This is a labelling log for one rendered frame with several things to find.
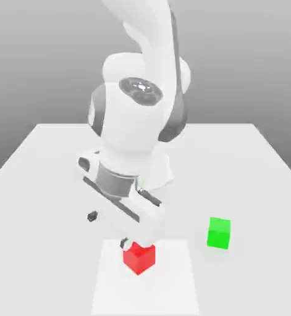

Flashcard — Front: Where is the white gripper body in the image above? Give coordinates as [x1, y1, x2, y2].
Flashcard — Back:
[81, 174, 167, 248]

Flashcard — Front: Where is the small red cube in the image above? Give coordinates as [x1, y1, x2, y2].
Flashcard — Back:
[122, 241, 156, 277]

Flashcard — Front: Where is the small green cube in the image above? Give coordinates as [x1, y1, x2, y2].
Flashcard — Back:
[206, 216, 232, 250]

